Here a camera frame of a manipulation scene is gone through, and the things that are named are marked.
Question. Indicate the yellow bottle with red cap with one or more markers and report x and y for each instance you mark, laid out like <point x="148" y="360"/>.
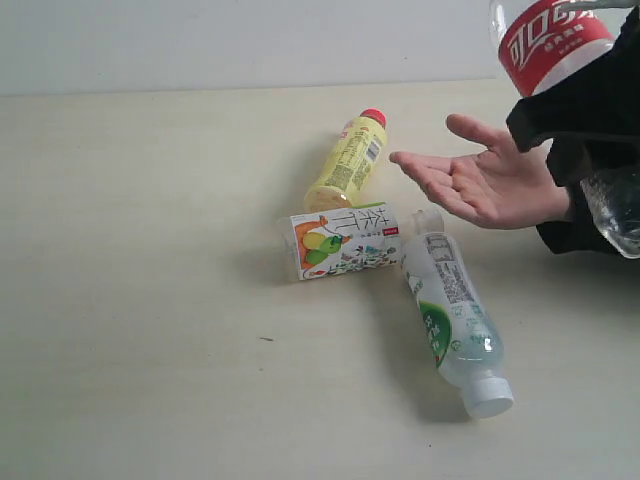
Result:
<point x="349" y="163"/>

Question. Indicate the clear tea bottle fruit label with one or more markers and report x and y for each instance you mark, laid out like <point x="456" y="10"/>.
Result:
<point x="348" y="240"/>

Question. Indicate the black sleeved forearm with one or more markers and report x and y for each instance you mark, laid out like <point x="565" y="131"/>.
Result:
<point x="580" y="150"/>

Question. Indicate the clear cola bottle red label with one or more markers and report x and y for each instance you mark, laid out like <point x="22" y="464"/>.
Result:
<point x="545" y="50"/>

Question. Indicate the clear bottle green label white cap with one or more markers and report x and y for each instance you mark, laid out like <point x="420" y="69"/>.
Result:
<point x="466" y="346"/>

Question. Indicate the open human hand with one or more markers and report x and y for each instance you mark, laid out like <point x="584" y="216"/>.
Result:
<point x="498" y="188"/>

